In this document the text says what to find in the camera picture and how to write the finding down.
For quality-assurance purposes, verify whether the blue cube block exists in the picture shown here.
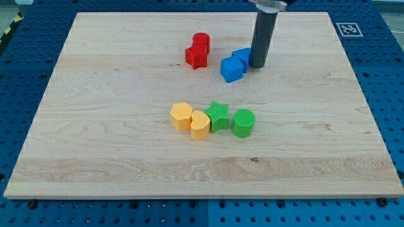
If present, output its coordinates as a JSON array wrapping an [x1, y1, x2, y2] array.
[[220, 56, 244, 83]]

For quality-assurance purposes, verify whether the blue triangle block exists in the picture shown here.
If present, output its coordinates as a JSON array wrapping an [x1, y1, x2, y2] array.
[[232, 48, 250, 73]]

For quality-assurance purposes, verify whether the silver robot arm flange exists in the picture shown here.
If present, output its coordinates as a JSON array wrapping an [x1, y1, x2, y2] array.
[[249, 0, 296, 13]]

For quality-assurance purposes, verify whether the yellow crescent block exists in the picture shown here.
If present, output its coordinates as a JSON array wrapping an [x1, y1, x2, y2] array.
[[191, 110, 211, 140]]

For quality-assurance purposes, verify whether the green star block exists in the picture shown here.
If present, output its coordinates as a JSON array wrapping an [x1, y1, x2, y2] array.
[[204, 102, 229, 133]]

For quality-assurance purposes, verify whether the yellow hexagon block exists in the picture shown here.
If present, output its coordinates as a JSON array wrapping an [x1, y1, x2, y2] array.
[[170, 102, 193, 131]]

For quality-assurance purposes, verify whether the green cylinder block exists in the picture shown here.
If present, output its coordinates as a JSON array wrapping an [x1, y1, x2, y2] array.
[[232, 109, 256, 138]]

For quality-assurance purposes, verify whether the red star block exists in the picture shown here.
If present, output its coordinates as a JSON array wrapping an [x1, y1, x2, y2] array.
[[186, 45, 208, 69]]

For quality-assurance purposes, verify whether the red cylinder block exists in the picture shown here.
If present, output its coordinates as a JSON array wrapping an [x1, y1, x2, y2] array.
[[193, 32, 210, 54]]

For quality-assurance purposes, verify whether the wooden board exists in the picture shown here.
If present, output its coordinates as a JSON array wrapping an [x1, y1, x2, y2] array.
[[4, 12, 403, 200]]

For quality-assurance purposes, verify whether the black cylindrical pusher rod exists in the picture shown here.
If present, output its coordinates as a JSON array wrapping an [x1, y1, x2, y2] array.
[[249, 9, 278, 69]]

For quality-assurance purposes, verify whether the white fiducial marker tag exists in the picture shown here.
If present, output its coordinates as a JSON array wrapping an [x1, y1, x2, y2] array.
[[336, 22, 363, 37]]

